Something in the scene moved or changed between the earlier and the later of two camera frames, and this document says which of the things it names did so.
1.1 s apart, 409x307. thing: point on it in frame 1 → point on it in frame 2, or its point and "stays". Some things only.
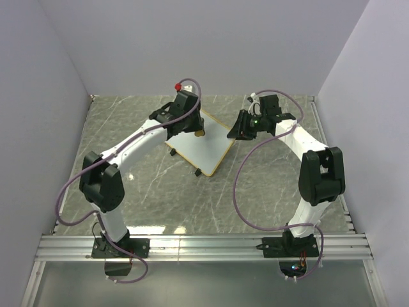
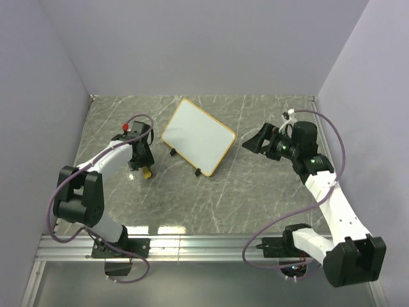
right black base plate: [289, 246] stays
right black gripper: [239, 132] → [270, 132]
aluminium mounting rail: [340, 247] stays
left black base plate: [102, 248] stays
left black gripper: [199, 125] → [147, 160]
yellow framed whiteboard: [207, 152] stays
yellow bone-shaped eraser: [200, 133] → [147, 173]
